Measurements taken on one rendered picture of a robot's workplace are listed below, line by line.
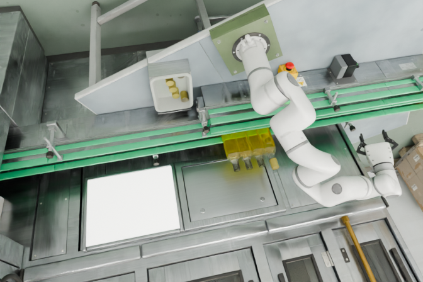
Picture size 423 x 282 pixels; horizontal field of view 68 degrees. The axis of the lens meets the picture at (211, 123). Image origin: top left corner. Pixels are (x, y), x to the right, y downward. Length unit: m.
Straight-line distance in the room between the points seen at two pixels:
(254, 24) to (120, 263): 1.10
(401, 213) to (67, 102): 4.65
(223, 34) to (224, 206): 0.75
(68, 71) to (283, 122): 1.48
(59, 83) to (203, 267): 1.35
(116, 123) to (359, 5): 1.17
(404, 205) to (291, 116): 4.52
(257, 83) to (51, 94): 1.32
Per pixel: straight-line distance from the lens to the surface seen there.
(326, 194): 1.20
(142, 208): 1.51
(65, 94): 2.04
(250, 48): 1.24
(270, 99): 1.08
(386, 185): 1.39
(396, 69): 1.83
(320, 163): 1.07
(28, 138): 1.64
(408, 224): 5.38
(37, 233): 1.66
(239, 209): 1.49
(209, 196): 1.51
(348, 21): 1.53
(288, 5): 1.34
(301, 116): 1.04
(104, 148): 1.50
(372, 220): 1.68
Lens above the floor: 1.74
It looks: 34 degrees down
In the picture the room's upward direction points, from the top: 166 degrees clockwise
